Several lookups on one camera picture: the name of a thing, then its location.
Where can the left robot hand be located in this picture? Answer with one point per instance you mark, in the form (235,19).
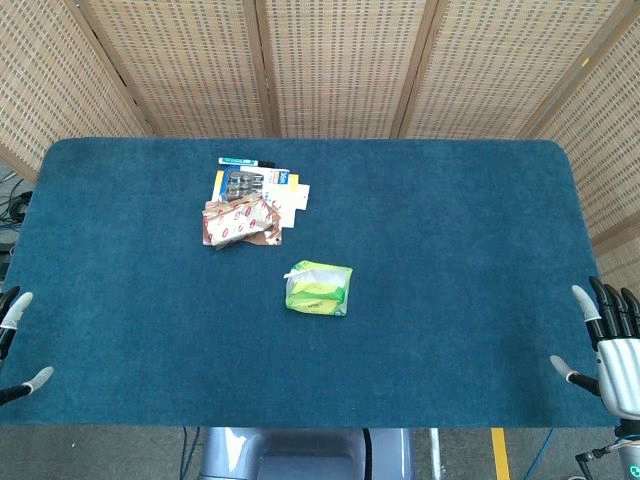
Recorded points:
(14,310)

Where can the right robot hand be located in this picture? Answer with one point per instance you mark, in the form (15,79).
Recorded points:
(618,360)

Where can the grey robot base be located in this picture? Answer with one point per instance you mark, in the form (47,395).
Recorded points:
(306,454)

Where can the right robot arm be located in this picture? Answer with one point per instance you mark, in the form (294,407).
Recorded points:
(629,450)

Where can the green wet wipes pack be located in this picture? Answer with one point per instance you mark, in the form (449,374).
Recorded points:
(318,296)

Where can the crumpled red white wrapper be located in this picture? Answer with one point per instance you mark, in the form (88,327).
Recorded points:
(239,223)

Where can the battery blister pack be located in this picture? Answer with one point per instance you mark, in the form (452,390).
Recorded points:
(245,183)

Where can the blue white marker pen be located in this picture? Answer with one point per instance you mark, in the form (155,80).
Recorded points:
(245,161)

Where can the blue carpet table cover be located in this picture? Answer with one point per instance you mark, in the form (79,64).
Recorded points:
(310,350)

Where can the white paper card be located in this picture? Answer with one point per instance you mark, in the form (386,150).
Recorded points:
(295,201)

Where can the woven bamboo folding screen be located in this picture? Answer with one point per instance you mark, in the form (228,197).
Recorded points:
(320,65)

